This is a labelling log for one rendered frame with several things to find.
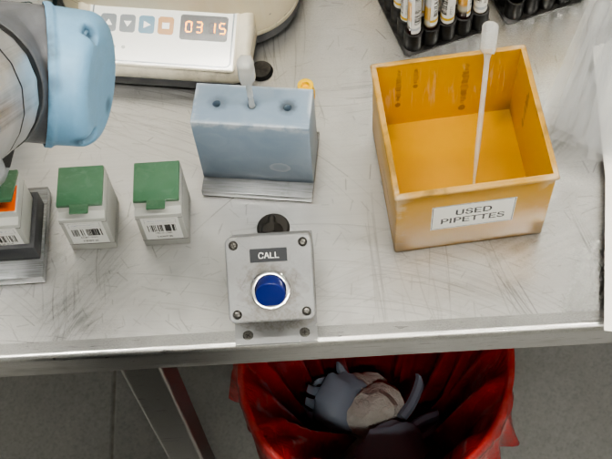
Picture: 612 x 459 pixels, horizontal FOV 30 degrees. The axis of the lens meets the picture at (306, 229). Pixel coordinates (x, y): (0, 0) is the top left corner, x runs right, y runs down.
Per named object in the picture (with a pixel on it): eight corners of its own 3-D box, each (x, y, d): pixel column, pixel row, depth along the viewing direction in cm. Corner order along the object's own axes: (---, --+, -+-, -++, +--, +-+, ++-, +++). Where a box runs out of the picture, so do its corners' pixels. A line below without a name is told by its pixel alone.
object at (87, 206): (72, 250, 101) (54, 214, 96) (75, 204, 104) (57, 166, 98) (117, 248, 101) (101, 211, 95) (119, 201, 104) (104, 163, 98)
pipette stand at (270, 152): (202, 196, 103) (187, 137, 95) (213, 130, 107) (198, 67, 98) (312, 203, 102) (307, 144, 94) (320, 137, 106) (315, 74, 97)
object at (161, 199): (145, 246, 101) (131, 209, 95) (147, 199, 104) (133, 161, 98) (190, 243, 101) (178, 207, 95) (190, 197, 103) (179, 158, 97)
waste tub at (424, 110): (392, 255, 100) (394, 199, 91) (369, 127, 106) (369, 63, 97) (544, 235, 100) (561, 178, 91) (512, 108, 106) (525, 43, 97)
